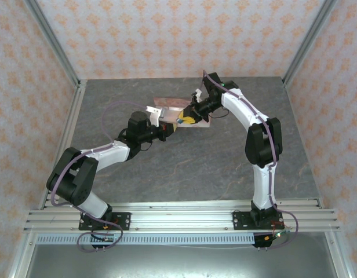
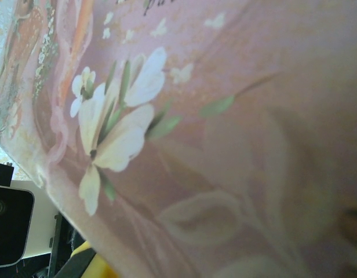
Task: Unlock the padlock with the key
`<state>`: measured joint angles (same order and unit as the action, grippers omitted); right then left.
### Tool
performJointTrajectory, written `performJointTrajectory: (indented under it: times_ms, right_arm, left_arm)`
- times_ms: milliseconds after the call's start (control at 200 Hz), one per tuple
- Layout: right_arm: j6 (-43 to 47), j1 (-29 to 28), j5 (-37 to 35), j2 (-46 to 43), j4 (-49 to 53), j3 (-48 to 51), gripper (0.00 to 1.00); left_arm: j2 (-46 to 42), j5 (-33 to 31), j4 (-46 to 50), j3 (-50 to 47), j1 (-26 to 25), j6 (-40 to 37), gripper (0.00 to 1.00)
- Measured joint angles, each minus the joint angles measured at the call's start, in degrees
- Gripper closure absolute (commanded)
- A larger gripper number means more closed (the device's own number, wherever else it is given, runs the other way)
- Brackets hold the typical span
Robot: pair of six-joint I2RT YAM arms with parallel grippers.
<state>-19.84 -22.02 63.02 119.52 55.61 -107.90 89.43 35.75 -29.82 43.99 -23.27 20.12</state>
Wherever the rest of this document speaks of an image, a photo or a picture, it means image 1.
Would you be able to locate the yellow padlock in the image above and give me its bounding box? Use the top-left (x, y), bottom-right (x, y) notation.
top-left (177, 111), bottom-right (197, 126)

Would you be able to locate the pink picture book box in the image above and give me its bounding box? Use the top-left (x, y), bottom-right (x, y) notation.
top-left (153, 97), bottom-right (212, 129)

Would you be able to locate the black left base electronics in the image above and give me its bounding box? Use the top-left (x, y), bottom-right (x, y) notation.
top-left (90, 231), bottom-right (123, 252)

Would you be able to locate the black base electronics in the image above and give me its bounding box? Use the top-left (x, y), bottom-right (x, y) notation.
top-left (252, 230), bottom-right (292, 250)
top-left (90, 231), bottom-right (123, 252)

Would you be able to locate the grey metal sheet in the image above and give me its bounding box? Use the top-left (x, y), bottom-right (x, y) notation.
top-left (24, 244), bottom-right (337, 278)

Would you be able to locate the black right base electronics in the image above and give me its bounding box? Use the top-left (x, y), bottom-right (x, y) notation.
top-left (252, 230), bottom-right (292, 250)

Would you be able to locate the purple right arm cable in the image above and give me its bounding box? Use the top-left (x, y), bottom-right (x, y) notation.
top-left (201, 69), bottom-right (300, 251)

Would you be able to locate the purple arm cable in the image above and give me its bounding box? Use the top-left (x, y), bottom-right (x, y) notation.
top-left (201, 69), bottom-right (300, 251)
top-left (49, 101), bottom-right (147, 253)

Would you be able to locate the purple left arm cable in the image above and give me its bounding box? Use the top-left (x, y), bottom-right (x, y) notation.
top-left (49, 101), bottom-right (147, 253)

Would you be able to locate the aluminium side rail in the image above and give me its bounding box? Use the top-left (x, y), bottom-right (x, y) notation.
top-left (38, 80), bottom-right (87, 210)

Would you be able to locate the aluminium cross rail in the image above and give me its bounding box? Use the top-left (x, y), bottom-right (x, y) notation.
top-left (23, 197), bottom-right (341, 234)

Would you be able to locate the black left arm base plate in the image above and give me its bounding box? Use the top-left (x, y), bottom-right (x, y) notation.
top-left (78, 212), bottom-right (132, 232)

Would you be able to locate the grey slotted cable duct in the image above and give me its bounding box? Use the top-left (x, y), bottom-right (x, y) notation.
top-left (36, 233), bottom-right (256, 246)

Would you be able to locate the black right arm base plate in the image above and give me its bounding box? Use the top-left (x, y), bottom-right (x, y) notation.
top-left (232, 211), bottom-right (285, 231)

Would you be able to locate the aluminium corner post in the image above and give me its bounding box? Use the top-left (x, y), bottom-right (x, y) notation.
top-left (282, 0), bottom-right (339, 87)
top-left (23, 0), bottom-right (81, 87)

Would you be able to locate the aluminium lower frame profile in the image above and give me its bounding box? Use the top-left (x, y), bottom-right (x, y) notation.
top-left (325, 231), bottom-right (355, 278)
top-left (7, 232), bottom-right (38, 278)

